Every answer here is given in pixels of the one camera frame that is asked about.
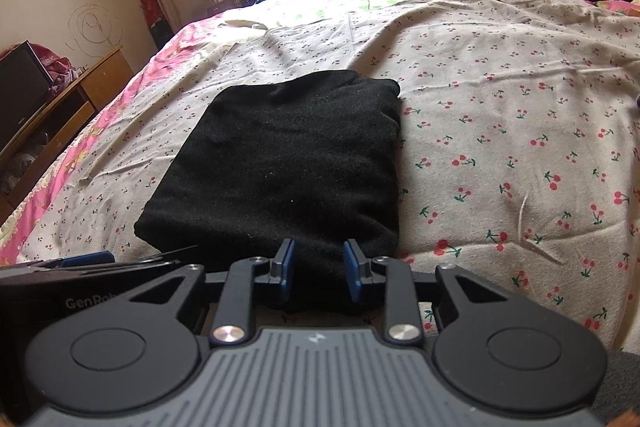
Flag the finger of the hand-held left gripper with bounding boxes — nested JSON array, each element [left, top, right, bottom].
[[80, 244, 201, 278], [27, 250, 115, 269]]

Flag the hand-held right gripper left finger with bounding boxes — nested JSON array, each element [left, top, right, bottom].
[[127, 238, 297, 346]]

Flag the black pants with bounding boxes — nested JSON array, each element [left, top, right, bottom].
[[134, 69, 405, 314]]

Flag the pink floral bed quilt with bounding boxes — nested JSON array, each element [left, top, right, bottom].
[[0, 0, 640, 269]]

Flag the wooden side cabinet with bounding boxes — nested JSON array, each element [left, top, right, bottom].
[[0, 45, 137, 229]]

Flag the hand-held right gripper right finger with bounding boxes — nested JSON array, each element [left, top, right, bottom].
[[342, 238, 507, 346]]

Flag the brown patterned bag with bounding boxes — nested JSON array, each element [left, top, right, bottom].
[[207, 0, 259, 16]]

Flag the red bag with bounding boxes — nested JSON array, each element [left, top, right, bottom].
[[139, 0, 174, 54]]

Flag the black television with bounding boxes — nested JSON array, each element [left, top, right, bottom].
[[0, 40, 55, 154]]

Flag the pink patterned cloth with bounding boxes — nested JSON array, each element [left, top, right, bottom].
[[0, 46, 77, 84]]

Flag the cherry print bedsheet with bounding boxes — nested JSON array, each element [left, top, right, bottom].
[[10, 0, 640, 354]]

